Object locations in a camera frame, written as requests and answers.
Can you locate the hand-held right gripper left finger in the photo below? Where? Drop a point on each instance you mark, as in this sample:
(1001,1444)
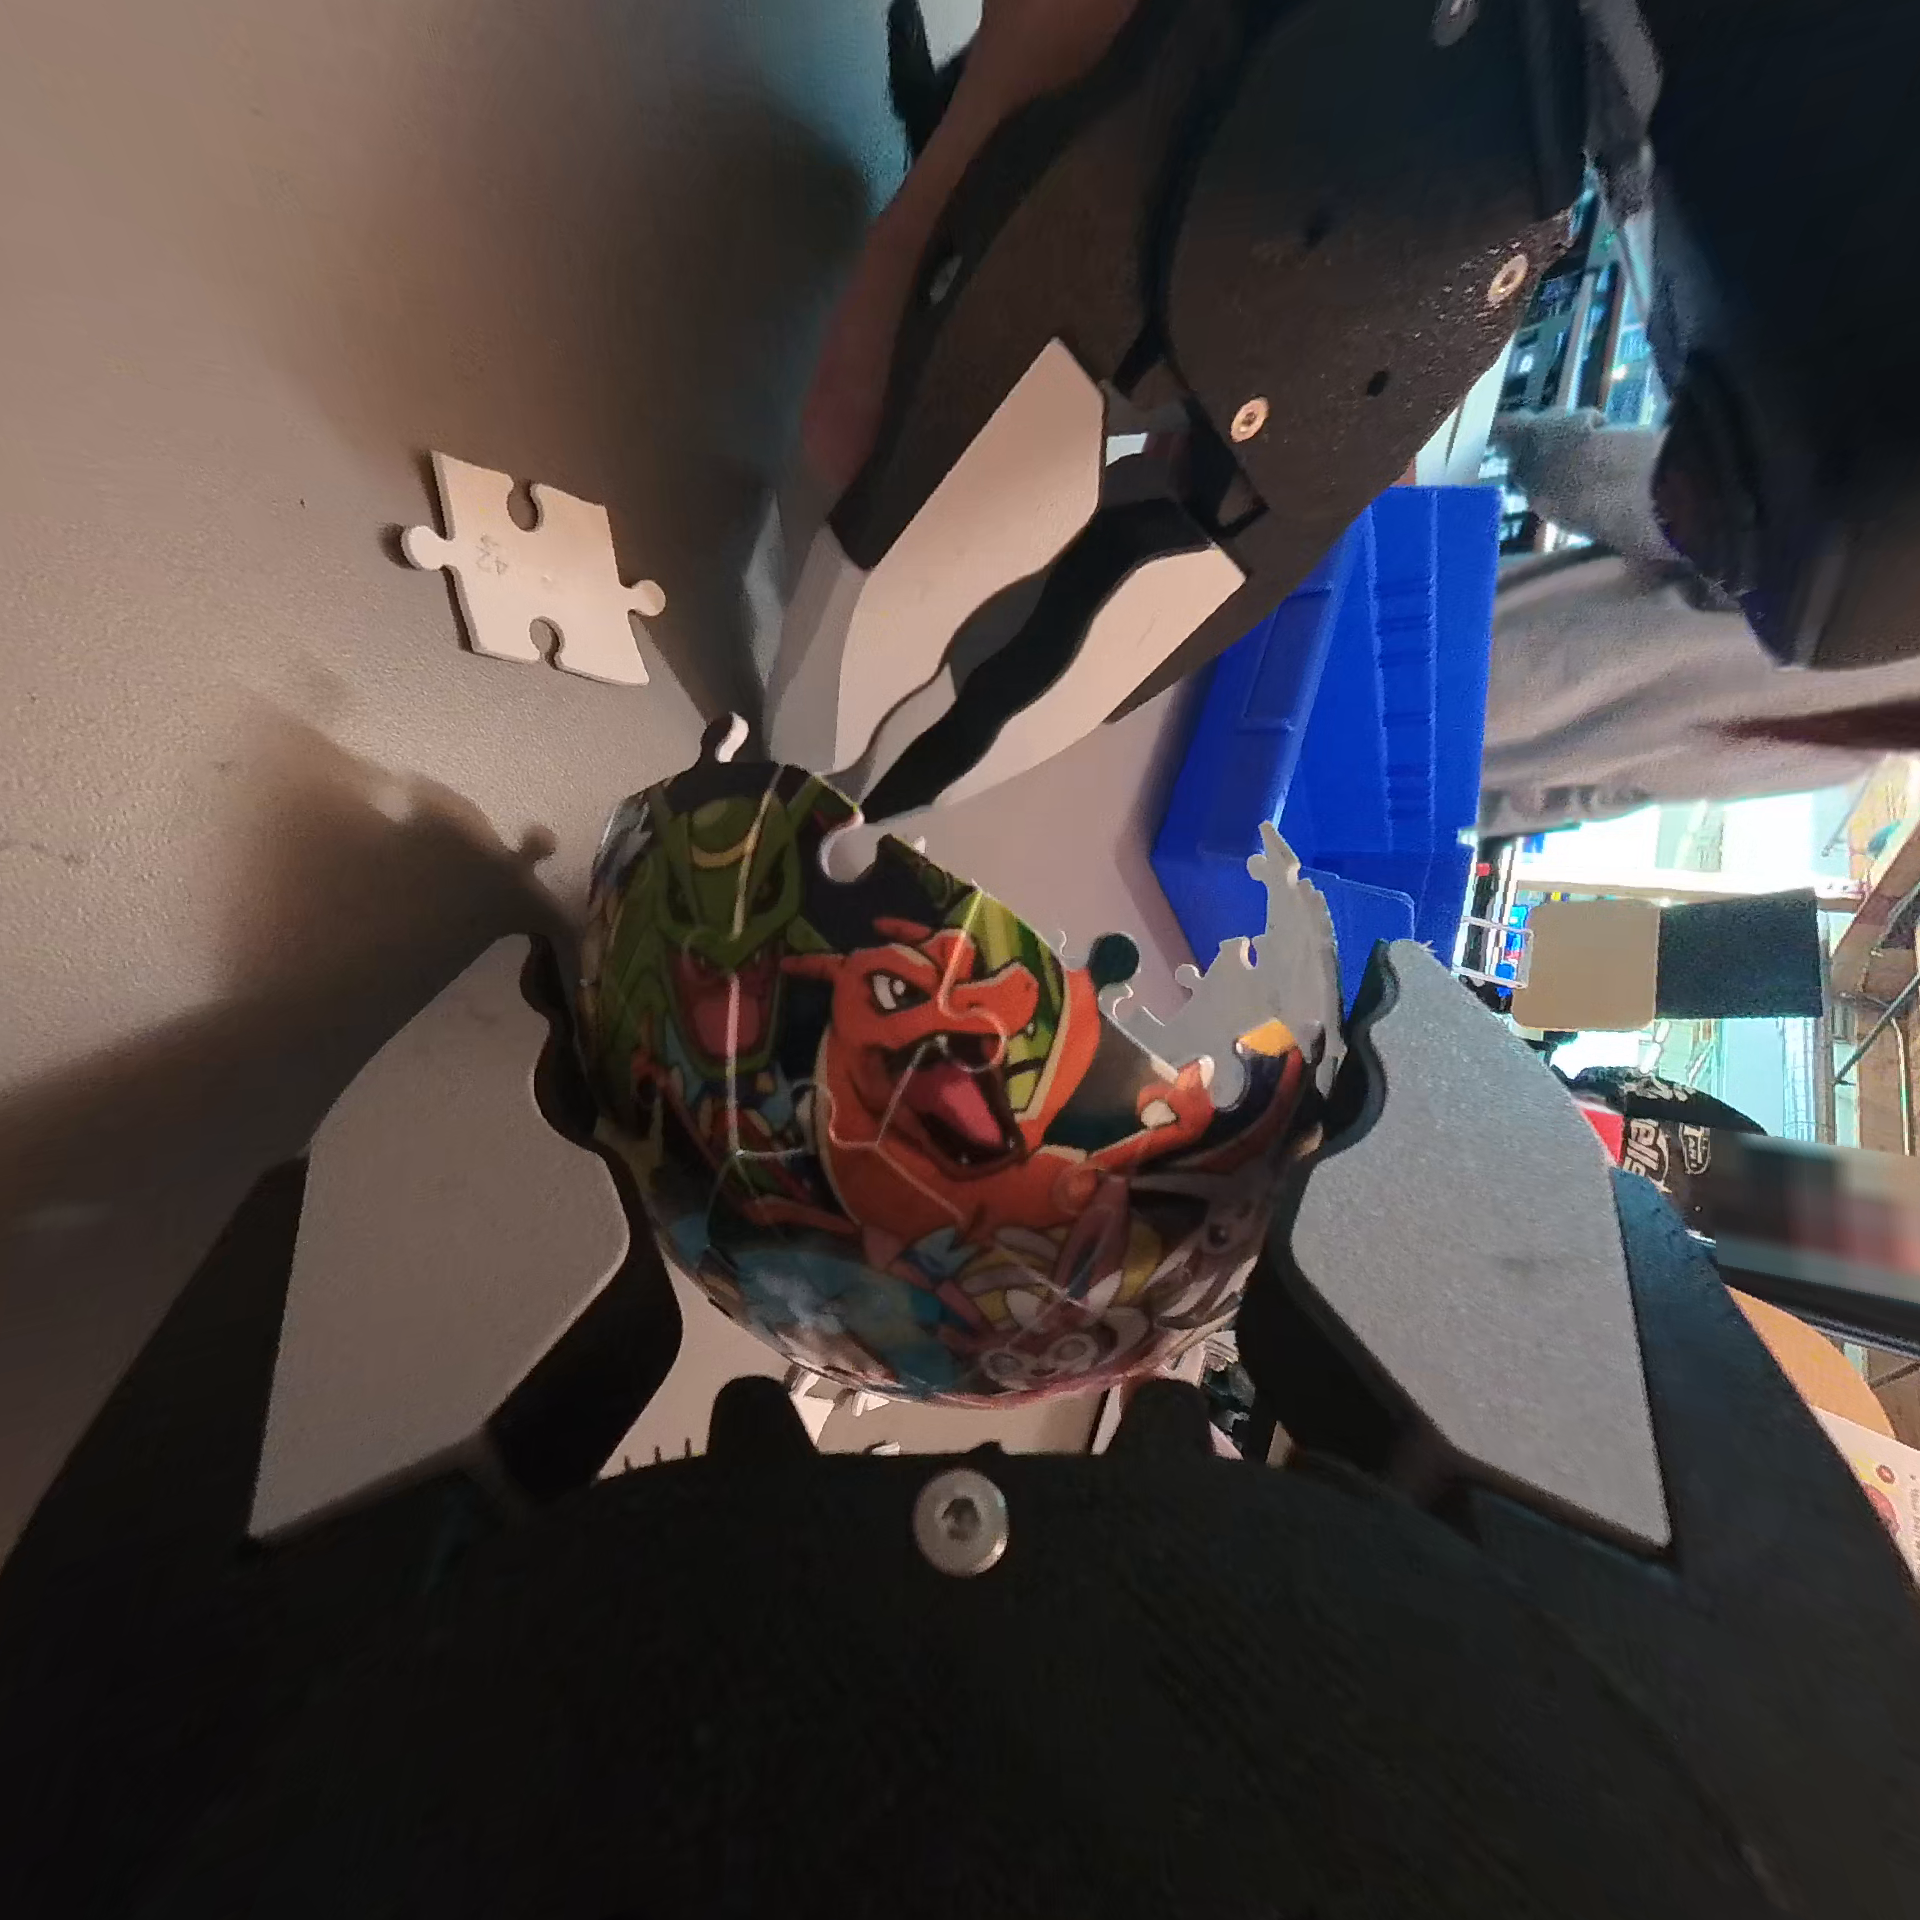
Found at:
(441,1243)

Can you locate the person's left hand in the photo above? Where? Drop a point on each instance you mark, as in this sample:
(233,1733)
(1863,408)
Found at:
(879,345)

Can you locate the blue plastic bin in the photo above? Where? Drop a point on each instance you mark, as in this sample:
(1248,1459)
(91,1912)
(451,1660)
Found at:
(1277,780)
(1448,674)

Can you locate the white printed sheet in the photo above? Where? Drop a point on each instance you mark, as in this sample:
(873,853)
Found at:
(1891,1506)

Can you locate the black panel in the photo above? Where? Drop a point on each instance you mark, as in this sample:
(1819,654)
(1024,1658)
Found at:
(1740,954)

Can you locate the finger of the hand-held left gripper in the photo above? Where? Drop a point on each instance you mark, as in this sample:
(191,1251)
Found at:
(960,510)
(1110,644)

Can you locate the colourful cartoon puzzle ball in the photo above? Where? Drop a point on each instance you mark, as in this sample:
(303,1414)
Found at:
(931,1108)

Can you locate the pile of loose puzzle pieces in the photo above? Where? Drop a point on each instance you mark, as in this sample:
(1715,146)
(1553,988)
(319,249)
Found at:
(839,1402)

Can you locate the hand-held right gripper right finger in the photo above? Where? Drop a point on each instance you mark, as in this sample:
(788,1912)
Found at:
(1477,1275)

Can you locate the white single puzzle piece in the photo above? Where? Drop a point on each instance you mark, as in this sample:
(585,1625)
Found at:
(524,585)

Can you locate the wooden shelving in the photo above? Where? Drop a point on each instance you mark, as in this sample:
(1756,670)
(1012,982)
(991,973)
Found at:
(1875,973)

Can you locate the brown cardboard piece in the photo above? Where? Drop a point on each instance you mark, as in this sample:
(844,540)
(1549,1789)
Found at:
(1808,1371)

